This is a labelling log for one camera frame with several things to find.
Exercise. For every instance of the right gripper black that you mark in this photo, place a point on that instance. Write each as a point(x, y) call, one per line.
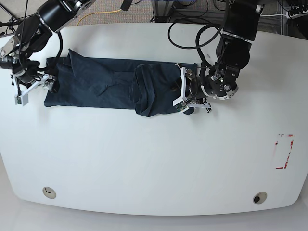
point(28, 72)

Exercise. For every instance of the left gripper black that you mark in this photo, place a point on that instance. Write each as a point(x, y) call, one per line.
point(194, 87)

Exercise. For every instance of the dark navy T-shirt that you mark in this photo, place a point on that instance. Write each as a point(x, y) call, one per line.
point(143, 86)

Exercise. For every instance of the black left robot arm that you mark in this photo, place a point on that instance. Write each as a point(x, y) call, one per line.
point(237, 31)

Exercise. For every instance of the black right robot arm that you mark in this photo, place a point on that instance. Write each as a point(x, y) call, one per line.
point(32, 35)

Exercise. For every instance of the black tripod legs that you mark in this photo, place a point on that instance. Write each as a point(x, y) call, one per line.
point(12, 11)

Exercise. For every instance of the red tape rectangle marking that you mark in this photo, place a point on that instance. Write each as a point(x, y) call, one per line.
point(282, 151)

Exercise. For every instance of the white power strip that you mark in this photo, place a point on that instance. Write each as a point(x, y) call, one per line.
point(297, 11)

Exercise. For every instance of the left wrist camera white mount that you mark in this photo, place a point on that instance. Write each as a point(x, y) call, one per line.
point(184, 102)

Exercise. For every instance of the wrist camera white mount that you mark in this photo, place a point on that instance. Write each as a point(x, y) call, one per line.
point(184, 102)
point(21, 96)

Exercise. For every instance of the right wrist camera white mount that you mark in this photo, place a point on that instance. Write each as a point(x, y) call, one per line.
point(21, 96)

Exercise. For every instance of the aluminium frame stand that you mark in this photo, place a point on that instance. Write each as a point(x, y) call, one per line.
point(163, 10)

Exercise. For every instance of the left table cable grommet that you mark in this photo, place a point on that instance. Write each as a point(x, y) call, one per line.
point(49, 192)

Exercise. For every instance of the table cable grommet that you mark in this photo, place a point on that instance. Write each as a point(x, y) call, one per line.
point(260, 198)
point(49, 192)

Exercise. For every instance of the right table cable grommet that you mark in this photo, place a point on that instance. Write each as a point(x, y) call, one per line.
point(260, 198)

